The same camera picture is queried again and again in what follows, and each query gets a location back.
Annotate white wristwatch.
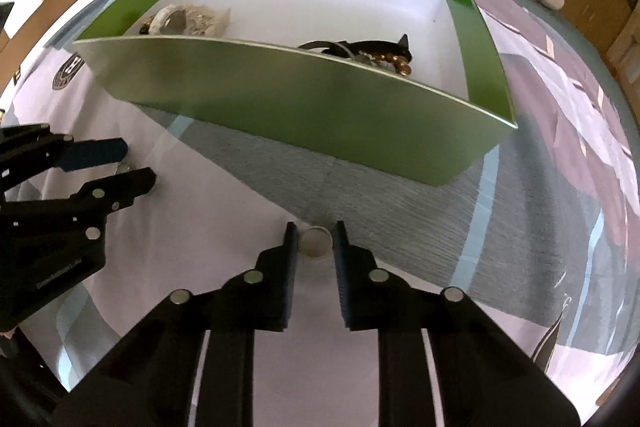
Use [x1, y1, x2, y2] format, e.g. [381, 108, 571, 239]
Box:
[147, 3, 232, 38]

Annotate printed bedsheet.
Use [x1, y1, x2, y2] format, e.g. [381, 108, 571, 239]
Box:
[0, 0, 640, 408]

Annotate black wristwatch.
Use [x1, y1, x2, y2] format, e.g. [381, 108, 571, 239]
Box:
[297, 34, 413, 62]

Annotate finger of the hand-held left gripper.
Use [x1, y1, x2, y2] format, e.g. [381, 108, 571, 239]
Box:
[62, 167, 157, 238]
[0, 123, 129, 194]

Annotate brown bead bracelet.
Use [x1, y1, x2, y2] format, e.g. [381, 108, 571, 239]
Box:
[370, 49, 414, 78]

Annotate green cardboard box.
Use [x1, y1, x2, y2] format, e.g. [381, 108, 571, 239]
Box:
[72, 0, 518, 188]

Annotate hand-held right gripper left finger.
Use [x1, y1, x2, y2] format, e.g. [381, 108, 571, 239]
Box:
[52, 221, 300, 427]

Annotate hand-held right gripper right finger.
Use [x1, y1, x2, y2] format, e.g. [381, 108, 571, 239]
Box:
[332, 221, 582, 427]

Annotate silver bangle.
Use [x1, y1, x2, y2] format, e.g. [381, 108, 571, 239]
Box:
[309, 41, 357, 60]

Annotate silver toothed ring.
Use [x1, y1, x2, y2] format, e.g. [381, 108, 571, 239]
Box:
[299, 227, 332, 261]

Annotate wooden furniture frame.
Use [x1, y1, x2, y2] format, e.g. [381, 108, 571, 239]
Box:
[604, 0, 640, 85]

